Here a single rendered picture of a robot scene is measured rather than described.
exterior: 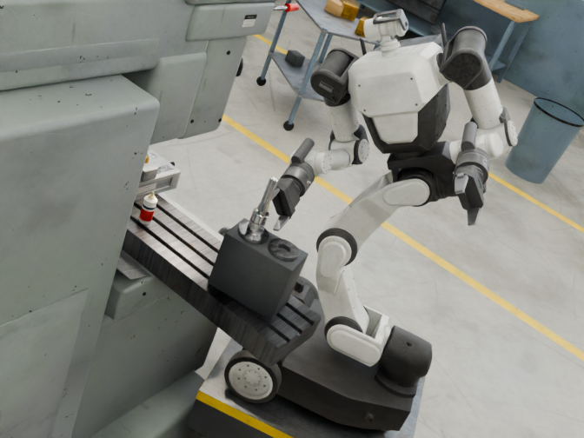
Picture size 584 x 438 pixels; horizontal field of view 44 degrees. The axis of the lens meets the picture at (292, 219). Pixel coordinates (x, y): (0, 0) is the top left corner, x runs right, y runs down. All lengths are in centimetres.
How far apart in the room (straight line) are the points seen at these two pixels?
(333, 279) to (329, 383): 37
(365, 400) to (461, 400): 127
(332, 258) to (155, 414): 88
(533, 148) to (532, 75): 294
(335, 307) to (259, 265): 64
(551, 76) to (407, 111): 728
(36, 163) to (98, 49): 30
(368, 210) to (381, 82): 44
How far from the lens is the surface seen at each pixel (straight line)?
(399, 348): 263
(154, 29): 174
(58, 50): 156
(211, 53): 196
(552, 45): 938
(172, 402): 284
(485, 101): 223
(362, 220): 241
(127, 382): 259
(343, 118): 239
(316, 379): 259
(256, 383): 261
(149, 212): 227
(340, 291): 256
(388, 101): 219
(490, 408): 389
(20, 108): 150
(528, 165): 668
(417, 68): 215
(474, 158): 195
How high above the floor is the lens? 225
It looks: 30 degrees down
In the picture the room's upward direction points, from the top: 22 degrees clockwise
